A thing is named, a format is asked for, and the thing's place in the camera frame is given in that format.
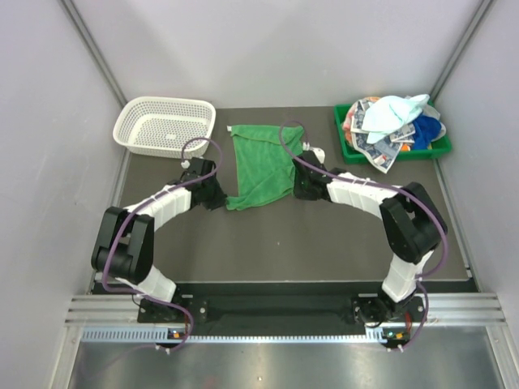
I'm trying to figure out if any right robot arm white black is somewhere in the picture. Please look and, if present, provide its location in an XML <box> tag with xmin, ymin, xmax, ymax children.
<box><xmin>293</xmin><ymin>150</ymin><xmax>448</xmax><ymax>325</ymax></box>

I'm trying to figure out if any blue white patterned towel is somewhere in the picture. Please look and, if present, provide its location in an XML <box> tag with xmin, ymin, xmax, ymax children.
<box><xmin>351</xmin><ymin>100</ymin><xmax>415</xmax><ymax>173</ymax></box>

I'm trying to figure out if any purple cable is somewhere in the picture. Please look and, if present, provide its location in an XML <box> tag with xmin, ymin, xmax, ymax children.
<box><xmin>279</xmin><ymin>120</ymin><xmax>450</xmax><ymax>352</ymax></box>
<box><xmin>101</xmin><ymin>137</ymin><xmax>224</xmax><ymax>352</ymax></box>

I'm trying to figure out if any white perforated plastic basket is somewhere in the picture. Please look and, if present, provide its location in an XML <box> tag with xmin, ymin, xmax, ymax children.
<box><xmin>113</xmin><ymin>96</ymin><xmax>216</xmax><ymax>159</ymax></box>

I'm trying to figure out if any green microfiber towel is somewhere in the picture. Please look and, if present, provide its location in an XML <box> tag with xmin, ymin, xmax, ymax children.
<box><xmin>227</xmin><ymin>125</ymin><xmax>304</xmax><ymax>211</ymax></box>

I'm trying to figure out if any white slotted cable duct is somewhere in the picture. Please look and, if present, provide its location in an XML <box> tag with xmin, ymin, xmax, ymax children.
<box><xmin>81</xmin><ymin>327</ymin><xmax>405</xmax><ymax>345</ymax></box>

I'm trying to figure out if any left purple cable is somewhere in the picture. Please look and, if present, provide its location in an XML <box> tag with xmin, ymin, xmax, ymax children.
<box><xmin>101</xmin><ymin>137</ymin><xmax>224</xmax><ymax>352</ymax></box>

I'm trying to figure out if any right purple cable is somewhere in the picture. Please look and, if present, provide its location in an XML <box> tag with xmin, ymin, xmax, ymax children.
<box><xmin>279</xmin><ymin>120</ymin><xmax>450</xmax><ymax>352</ymax></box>

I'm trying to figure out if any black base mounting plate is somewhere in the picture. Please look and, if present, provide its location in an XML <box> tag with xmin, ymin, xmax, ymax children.
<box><xmin>137</xmin><ymin>293</ymin><xmax>427</xmax><ymax>329</ymax></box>

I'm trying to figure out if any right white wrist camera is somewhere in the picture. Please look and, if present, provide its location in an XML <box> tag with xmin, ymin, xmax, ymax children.
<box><xmin>302</xmin><ymin>142</ymin><xmax>325</xmax><ymax>165</ymax></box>

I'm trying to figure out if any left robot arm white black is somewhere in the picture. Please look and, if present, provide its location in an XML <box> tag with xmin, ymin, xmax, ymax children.
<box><xmin>91</xmin><ymin>158</ymin><xmax>226</xmax><ymax>329</ymax></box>

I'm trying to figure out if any light mint towel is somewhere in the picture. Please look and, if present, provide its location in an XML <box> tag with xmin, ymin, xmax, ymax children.
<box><xmin>362</xmin><ymin>94</ymin><xmax>430</xmax><ymax>133</ymax></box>

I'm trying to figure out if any green plastic bin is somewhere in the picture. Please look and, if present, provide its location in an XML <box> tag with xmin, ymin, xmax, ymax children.
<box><xmin>333</xmin><ymin>104</ymin><xmax>453</xmax><ymax>165</ymax></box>

